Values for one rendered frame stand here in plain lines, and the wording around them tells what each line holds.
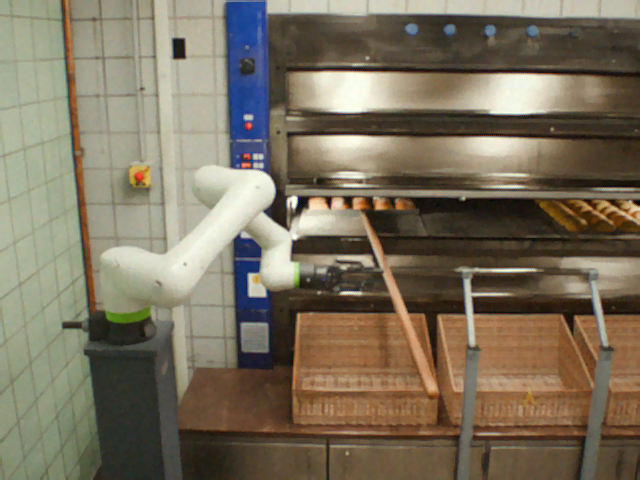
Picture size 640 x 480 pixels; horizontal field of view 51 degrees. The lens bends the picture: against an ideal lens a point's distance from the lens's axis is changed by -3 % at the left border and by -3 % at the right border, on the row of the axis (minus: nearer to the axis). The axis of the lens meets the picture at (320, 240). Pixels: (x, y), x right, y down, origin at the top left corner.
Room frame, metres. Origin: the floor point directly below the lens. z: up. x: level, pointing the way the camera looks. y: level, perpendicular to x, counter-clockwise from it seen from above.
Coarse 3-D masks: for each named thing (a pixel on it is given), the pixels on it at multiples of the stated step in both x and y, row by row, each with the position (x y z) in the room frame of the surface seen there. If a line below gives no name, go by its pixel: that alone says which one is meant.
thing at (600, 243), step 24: (312, 240) 2.80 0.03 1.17; (336, 240) 2.80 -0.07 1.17; (360, 240) 2.79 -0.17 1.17; (384, 240) 2.79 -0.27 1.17; (408, 240) 2.79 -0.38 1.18; (432, 240) 2.78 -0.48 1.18; (456, 240) 2.78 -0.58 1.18; (480, 240) 2.78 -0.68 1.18; (504, 240) 2.77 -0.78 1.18; (528, 240) 2.77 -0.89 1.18; (552, 240) 2.77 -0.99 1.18; (576, 240) 2.77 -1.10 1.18; (600, 240) 2.77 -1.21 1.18; (624, 240) 2.77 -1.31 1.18
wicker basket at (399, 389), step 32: (320, 320) 2.76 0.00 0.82; (352, 320) 2.75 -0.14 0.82; (384, 320) 2.75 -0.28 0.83; (320, 352) 2.72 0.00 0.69; (352, 352) 2.72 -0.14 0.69; (320, 384) 2.61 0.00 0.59; (352, 384) 2.61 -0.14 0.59; (384, 384) 2.61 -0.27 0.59; (416, 384) 2.61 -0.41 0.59; (320, 416) 2.30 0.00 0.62; (352, 416) 2.30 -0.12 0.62; (384, 416) 2.29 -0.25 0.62; (416, 416) 2.29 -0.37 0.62
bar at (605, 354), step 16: (352, 272) 2.42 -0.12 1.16; (400, 272) 2.41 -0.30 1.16; (416, 272) 2.41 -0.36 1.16; (432, 272) 2.41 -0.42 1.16; (448, 272) 2.41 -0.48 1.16; (464, 272) 2.40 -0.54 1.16; (480, 272) 2.40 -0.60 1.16; (496, 272) 2.40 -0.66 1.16; (512, 272) 2.40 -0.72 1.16; (528, 272) 2.40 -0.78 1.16; (544, 272) 2.39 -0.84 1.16; (560, 272) 2.39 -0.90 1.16; (576, 272) 2.39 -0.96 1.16; (592, 272) 2.38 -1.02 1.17; (464, 288) 2.38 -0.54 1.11; (592, 288) 2.36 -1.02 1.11; (608, 352) 2.16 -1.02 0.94; (608, 368) 2.16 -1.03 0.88; (464, 384) 2.20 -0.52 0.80; (608, 384) 2.16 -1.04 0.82; (464, 400) 2.18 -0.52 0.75; (592, 400) 2.19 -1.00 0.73; (464, 416) 2.18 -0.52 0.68; (592, 416) 2.17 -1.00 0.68; (464, 432) 2.18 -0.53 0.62; (592, 432) 2.16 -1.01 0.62; (464, 448) 2.18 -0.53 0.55; (592, 448) 2.16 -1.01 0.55; (464, 464) 2.18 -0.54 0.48; (592, 464) 2.16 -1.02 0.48
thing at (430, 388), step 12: (372, 228) 2.87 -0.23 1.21; (372, 240) 2.69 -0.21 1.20; (384, 264) 2.36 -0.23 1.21; (384, 276) 2.26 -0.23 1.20; (396, 288) 2.12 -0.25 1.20; (396, 300) 2.01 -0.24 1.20; (408, 324) 1.82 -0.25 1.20; (408, 336) 1.74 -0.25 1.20; (420, 348) 1.66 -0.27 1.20; (420, 360) 1.59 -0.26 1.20; (420, 372) 1.53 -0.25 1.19; (432, 384) 1.46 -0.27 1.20; (432, 396) 1.43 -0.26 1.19
